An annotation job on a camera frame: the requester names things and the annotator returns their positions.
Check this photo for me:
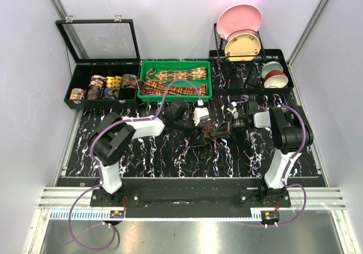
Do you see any pale green bowl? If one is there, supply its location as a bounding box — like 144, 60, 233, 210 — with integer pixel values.
261, 61, 284, 79

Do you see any rolled tie dark blue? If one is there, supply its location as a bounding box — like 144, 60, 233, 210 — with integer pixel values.
102, 87, 120, 100

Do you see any rolled tie pink paisley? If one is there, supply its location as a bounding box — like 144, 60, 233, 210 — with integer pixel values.
89, 75, 106, 88

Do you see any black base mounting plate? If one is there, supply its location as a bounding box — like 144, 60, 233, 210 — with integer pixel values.
90, 188, 292, 208

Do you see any red multicolour checked tie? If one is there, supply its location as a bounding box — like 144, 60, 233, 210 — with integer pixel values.
137, 80, 208, 96

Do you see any rolled tie yellow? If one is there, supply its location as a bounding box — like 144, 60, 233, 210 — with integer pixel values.
106, 76, 122, 88

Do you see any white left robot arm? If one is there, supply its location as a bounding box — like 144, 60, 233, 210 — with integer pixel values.
88, 99, 205, 206

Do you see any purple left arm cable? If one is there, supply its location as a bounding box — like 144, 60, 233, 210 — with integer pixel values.
67, 79, 204, 251

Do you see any rolled tie blue orange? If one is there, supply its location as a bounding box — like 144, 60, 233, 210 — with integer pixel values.
69, 88, 85, 100

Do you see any pink plate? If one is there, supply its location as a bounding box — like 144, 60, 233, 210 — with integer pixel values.
216, 3, 263, 39

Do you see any red bowl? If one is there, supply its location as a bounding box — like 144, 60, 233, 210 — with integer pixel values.
264, 70, 289, 88

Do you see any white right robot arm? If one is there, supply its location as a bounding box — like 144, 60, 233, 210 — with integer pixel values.
210, 100, 314, 207

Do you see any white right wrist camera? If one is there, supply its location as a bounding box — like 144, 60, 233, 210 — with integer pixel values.
227, 101, 239, 119

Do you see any aluminium frame rail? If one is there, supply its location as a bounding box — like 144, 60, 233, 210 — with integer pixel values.
39, 187, 346, 210

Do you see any rolled tie brown olive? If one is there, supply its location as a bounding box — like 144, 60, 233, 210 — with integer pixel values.
121, 74, 137, 89

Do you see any yellow floral plate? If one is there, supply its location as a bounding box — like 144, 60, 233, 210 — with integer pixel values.
225, 33, 261, 62

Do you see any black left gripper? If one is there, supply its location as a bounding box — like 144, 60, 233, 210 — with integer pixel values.
174, 112, 205, 146

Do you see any black dish tray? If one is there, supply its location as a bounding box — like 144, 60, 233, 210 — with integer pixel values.
209, 49, 294, 96

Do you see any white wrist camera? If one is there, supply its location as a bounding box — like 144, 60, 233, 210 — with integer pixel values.
193, 107, 209, 126
227, 101, 239, 119

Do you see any green plastic tray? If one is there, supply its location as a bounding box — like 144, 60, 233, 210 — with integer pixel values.
137, 60, 212, 103

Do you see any black tie storage box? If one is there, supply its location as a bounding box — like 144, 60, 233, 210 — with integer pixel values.
64, 63, 140, 110

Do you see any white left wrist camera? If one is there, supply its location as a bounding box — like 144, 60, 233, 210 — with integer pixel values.
193, 107, 209, 126

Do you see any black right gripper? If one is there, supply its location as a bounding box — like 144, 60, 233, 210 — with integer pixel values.
211, 113, 250, 139

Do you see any black wire dish rack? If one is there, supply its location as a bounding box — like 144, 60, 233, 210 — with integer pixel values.
214, 23, 267, 62

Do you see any glass box lid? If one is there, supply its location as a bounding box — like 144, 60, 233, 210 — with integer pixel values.
56, 19, 141, 64

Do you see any black key pattern tie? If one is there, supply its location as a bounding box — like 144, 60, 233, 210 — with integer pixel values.
202, 124, 217, 141

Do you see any cream ikat pattern tie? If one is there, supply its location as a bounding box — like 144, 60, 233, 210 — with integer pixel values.
146, 67, 208, 83

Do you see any rolled tie dark floral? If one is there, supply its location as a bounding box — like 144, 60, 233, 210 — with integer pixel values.
86, 86, 103, 100

